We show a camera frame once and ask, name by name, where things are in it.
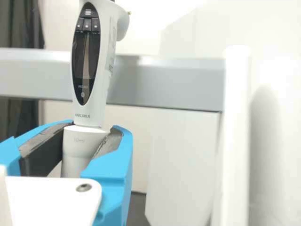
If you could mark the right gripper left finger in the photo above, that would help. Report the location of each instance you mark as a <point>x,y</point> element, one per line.
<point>37,150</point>

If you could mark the white incubator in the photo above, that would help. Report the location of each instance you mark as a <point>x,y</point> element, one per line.
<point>183,153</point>

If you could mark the pipette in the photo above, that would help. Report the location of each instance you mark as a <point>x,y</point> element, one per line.
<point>89,70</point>

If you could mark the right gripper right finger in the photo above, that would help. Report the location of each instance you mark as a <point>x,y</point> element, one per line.
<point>110,169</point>

